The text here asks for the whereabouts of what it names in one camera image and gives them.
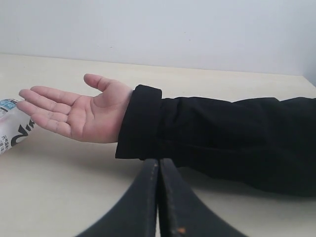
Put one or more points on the person's open hand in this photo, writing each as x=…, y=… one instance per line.
x=83, y=118

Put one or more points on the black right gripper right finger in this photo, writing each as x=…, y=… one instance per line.
x=182, y=213

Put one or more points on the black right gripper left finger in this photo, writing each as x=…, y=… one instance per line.
x=135, y=214

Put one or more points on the pink drink bottle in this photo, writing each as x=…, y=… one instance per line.
x=15, y=125

